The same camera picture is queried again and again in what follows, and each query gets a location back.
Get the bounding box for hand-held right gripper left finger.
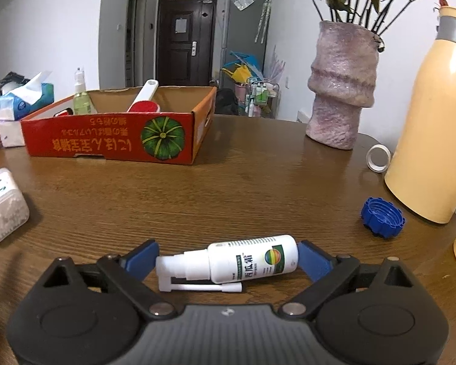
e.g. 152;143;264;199
40;239;177;318

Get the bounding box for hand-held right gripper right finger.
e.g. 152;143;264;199
280;240;413;319

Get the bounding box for white spray bottle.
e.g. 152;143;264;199
156;235;299;293

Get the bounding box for orange cardboard box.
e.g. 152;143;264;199
21;85;218;165

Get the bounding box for blue bottle cap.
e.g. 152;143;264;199
361;197;406;239

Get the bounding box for white tape roll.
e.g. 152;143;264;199
366;144;391;173

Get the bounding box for white plastic swab container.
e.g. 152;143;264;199
0;168;30;243

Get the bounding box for green spray bottle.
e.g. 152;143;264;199
73;67;95;115

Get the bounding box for white trolley cart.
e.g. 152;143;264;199
245;78;280;118

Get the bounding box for cream thermos bottle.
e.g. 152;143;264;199
384;5;456;224

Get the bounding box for black bag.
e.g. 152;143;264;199
215;89;239;115

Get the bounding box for pink ceramic vase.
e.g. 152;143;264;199
306;21;381;150

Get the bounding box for white purple tissue pack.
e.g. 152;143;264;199
0;120;26;148

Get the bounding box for purple wing decoration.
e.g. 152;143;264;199
264;46;287;84

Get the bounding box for blue tissue pack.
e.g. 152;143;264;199
0;71;56;121

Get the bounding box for yellow bag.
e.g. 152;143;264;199
221;66;251;83

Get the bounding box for dark brown door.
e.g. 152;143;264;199
156;0;218;86

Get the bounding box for grey refrigerator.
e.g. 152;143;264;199
218;0;270;88

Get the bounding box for white folded umbrella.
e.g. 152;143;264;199
254;0;271;43

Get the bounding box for white-handled red brush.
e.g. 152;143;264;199
126;79;162;114

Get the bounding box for side door frame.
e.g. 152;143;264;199
126;0;147;89

